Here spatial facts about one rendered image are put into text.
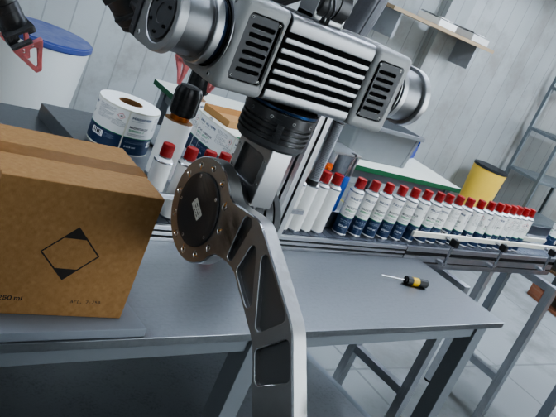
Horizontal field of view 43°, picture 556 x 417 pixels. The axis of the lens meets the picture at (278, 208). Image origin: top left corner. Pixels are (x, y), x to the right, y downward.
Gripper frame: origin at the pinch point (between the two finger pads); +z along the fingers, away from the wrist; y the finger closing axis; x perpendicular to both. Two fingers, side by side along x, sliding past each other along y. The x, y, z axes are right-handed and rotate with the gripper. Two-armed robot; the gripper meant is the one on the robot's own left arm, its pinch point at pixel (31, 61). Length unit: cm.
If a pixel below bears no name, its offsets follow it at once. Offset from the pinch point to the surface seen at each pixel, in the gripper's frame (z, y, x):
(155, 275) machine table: 46, -34, -1
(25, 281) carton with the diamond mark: 15, -54, 24
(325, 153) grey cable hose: 50, -20, -61
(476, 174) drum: 413, 277, -405
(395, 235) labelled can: 109, -6, -90
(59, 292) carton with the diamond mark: 20, -54, 20
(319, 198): 73, -10, -61
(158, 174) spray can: 34.4, -13.6, -15.3
